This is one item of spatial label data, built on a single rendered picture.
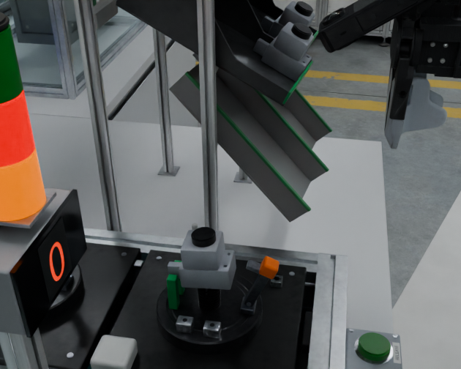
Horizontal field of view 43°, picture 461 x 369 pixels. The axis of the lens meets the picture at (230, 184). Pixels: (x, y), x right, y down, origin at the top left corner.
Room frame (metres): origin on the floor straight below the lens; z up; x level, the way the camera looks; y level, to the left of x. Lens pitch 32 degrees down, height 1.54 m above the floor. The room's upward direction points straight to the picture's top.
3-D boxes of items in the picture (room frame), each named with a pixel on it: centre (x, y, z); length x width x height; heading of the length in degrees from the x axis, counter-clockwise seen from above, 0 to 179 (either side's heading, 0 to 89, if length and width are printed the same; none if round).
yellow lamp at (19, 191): (0.41, 0.18, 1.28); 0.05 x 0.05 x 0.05
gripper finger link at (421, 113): (0.56, -0.20, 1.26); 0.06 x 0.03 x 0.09; 79
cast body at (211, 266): (0.58, 0.04, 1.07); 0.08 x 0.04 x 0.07; 80
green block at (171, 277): (0.57, 0.07, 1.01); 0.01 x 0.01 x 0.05; 79
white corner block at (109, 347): (0.50, 0.14, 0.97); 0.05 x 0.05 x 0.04; 79
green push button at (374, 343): (0.52, -0.18, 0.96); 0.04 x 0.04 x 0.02
